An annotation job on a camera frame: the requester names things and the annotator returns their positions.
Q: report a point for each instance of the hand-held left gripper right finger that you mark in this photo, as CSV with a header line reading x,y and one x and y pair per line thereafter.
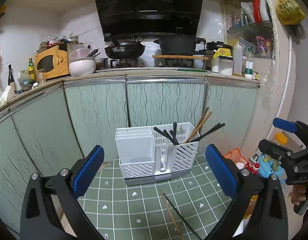
x,y
220,172

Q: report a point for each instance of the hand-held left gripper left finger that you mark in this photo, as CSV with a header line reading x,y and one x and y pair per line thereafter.
x,y
90,170

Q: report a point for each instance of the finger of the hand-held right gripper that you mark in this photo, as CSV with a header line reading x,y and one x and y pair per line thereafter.
x,y
274,148
284,125

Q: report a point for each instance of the white plastic utensil holder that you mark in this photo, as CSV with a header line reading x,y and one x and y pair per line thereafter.
x,y
133,145

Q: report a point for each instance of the brown wooden chopstick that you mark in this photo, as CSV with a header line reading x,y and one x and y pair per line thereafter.
x,y
202,125
199,125
172,215

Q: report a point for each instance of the person's right hand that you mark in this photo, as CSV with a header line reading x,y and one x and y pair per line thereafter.
x,y
298,195

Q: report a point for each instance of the orange plastic bag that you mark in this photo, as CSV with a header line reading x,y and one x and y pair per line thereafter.
x,y
235,156

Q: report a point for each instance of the white pipe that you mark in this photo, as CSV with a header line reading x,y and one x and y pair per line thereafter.
x,y
288,67

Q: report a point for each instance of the green checked tablecloth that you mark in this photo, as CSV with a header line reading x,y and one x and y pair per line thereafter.
x,y
144,205

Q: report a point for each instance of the white bottle with green label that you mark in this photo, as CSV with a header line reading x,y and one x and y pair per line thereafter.
x,y
249,70

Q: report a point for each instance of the white squeeze bottle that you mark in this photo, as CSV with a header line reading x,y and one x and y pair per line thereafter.
x,y
237,60

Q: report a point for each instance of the clear jar with white powder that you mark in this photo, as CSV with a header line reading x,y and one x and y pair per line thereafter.
x,y
226,67

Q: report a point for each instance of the white bowl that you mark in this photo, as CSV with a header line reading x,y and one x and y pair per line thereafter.
x,y
82,67

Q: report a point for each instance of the black kitchen appliance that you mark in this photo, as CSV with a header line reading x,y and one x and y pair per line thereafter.
x,y
216,45

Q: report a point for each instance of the white crumpled bag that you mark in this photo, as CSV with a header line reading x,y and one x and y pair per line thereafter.
x,y
3,96

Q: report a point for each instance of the yellow microwave oven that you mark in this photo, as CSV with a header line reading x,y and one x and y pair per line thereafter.
x,y
50,63

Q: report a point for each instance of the yellow plastic bag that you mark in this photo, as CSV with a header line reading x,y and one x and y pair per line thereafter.
x,y
289,10

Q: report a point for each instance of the green glass bottle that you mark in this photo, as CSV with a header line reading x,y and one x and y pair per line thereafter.
x,y
31,70

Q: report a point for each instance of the clear plastic container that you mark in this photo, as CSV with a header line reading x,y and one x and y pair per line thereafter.
x,y
80,53

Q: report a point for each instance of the white plastic bottle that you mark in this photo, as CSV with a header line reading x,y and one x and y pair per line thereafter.
x,y
264,8

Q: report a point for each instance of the red plastic bottle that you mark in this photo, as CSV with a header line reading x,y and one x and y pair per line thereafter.
x,y
256,10

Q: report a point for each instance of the dark wine bottle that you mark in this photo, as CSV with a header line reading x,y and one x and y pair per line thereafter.
x,y
11,80

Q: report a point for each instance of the gas stove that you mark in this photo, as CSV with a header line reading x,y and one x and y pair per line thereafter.
x,y
154,63

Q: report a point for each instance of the black wok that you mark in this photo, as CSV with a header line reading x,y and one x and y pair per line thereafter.
x,y
125,50

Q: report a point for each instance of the black cooking pot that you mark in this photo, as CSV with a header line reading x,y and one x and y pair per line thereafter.
x,y
177,45

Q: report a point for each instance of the black range hood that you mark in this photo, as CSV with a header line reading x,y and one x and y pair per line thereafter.
x,y
146,7

